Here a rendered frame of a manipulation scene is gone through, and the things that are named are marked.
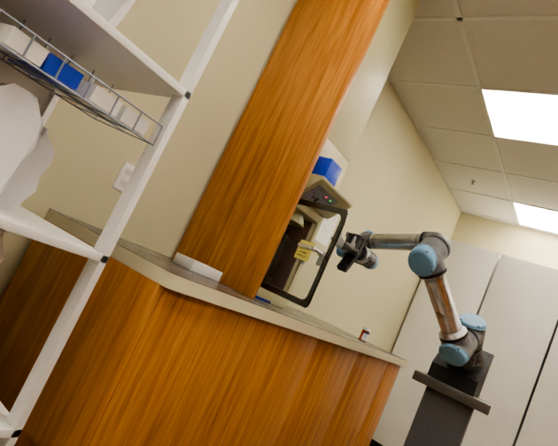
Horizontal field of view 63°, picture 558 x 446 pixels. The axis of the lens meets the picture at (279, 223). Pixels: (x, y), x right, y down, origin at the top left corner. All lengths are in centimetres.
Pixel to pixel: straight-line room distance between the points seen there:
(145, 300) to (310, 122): 108
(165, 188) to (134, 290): 83
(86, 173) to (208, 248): 57
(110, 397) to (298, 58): 160
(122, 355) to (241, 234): 83
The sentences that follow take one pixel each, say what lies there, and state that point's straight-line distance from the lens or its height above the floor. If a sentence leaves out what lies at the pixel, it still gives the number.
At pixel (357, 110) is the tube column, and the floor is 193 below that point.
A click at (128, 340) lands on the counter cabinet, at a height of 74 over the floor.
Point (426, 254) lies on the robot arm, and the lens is 186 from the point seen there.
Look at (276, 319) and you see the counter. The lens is 159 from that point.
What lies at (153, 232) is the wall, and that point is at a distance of 205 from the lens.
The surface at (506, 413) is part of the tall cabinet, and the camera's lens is 464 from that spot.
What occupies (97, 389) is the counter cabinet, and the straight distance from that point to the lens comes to 130.
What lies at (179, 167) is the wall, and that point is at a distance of 205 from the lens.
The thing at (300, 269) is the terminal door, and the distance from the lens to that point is 175.
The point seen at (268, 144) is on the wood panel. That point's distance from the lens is 202.
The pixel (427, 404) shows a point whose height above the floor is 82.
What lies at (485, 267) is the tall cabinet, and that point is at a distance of 483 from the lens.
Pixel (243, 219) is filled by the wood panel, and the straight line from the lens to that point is 192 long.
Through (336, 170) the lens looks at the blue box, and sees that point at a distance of 198.
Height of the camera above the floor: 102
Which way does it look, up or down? 7 degrees up
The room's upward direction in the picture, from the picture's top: 25 degrees clockwise
